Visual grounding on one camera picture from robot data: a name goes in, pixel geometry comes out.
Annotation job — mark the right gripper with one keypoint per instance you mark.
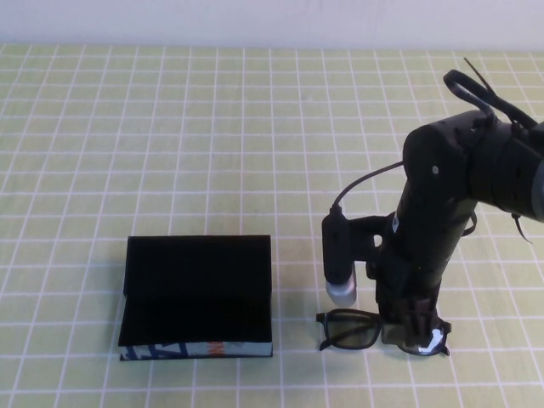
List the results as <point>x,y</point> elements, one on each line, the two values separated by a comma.
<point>408,285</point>

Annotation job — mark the black framed glasses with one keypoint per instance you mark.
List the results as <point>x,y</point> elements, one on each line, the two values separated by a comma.
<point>321,318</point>

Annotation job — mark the black glasses case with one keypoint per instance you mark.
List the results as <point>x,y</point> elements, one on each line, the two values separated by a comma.
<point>195,272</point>

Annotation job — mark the green checked tablecloth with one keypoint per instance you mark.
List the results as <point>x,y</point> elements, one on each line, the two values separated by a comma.
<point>170,127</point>

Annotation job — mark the right camera mount bracket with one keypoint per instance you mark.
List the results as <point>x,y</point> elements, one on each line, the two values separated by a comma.
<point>365,234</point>

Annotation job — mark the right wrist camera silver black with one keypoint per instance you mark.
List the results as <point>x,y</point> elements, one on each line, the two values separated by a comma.
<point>336,246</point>

